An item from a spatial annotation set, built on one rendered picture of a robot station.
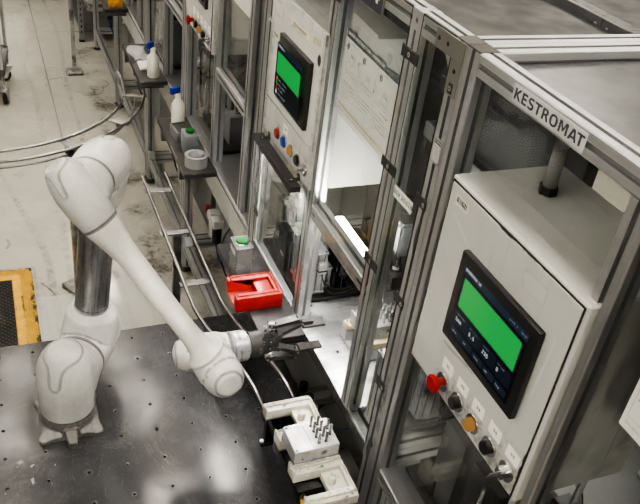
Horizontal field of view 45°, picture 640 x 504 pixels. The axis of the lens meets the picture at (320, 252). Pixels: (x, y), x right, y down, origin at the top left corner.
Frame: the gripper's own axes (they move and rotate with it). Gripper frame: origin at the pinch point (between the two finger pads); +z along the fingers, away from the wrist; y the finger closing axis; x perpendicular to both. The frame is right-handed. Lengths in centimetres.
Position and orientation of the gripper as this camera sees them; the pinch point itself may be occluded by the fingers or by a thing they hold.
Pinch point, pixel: (313, 334)
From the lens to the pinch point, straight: 227.4
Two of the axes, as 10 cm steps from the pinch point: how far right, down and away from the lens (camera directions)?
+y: 1.2, -8.2, -5.5
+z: 9.3, -1.1, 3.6
